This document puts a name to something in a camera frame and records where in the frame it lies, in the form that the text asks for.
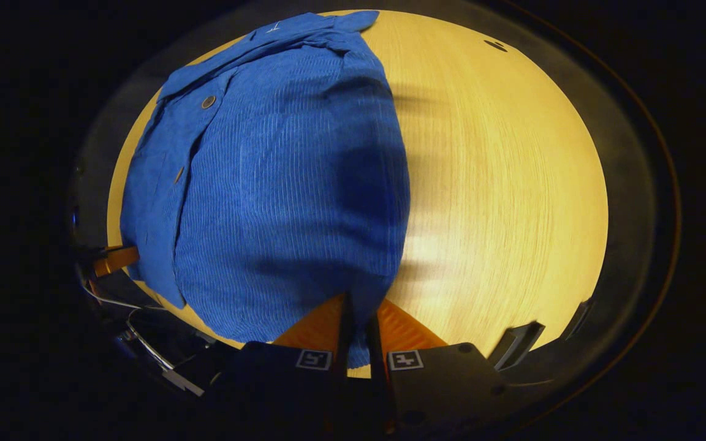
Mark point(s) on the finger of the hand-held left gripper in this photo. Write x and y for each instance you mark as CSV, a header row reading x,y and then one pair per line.
x,y
117,260

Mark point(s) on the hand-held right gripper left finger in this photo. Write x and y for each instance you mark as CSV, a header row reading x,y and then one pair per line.
x,y
344,349

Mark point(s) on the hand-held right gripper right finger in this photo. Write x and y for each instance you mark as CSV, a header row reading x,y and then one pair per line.
x,y
376,355

